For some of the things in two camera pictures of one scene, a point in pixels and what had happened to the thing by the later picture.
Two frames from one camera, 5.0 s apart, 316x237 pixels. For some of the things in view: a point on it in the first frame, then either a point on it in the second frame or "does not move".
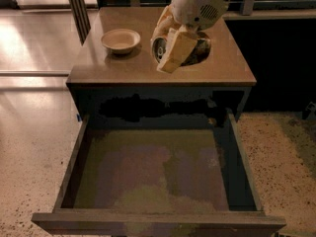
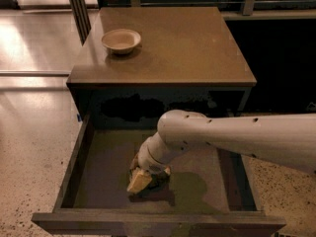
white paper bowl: x=120 y=40 does not move
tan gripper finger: x=179 y=44 to x=138 y=179
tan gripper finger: x=166 y=23 to x=134 y=166
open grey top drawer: x=158 y=183 does not move
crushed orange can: x=198 y=52 to x=141 y=179
